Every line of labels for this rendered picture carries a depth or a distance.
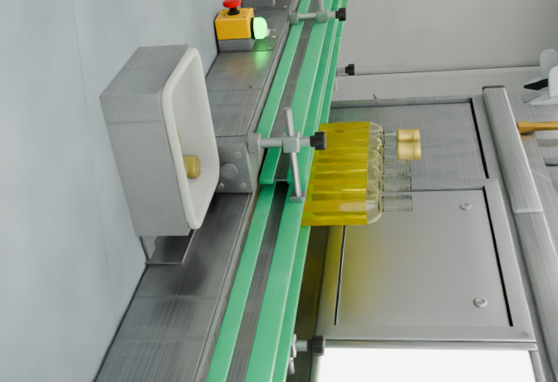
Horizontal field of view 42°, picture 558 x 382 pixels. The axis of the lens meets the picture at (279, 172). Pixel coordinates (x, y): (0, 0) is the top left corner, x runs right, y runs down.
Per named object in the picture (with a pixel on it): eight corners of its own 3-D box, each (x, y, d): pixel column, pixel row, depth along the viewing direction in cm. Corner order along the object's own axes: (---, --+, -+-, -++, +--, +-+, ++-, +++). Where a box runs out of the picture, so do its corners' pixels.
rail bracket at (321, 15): (287, 26, 165) (345, 22, 163) (284, -5, 162) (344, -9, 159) (290, 20, 169) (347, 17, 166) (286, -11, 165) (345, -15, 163)
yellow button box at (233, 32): (217, 52, 151) (252, 50, 150) (211, 17, 147) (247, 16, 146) (223, 40, 157) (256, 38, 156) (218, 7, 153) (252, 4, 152)
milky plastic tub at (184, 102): (139, 237, 103) (197, 237, 101) (100, 95, 91) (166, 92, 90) (170, 174, 117) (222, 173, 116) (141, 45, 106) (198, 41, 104)
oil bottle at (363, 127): (278, 160, 146) (385, 157, 142) (276, 136, 143) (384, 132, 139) (282, 147, 151) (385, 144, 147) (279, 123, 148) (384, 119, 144)
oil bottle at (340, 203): (261, 227, 126) (384, 226, 123) (256, 201, 123) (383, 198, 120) (266, 210, 131) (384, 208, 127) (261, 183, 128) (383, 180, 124)
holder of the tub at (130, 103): (144, 266, 105) (194, 266, 104) (98, 96, 92) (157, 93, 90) (173, 202, 120) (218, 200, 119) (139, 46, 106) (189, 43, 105)
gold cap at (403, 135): (396, 126, 144) (418, 125, 143) (397, 144, 145) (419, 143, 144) (396, 131, 141) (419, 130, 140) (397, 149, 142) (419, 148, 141)
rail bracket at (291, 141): (256, 204, 120) (330, 203, 118) (241, 114, 111) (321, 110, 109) (258, 194, 122) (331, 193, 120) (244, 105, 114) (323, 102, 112)
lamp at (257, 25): (252, 42, 150) (266, 41, 150) (249, 22, 148) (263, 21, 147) (255, 35, 154) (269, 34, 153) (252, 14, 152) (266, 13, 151)
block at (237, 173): (212, 196, 120) (254, 195, 119) (203, 147, 115) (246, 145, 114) (217, 185, 123) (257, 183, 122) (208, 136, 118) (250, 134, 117)
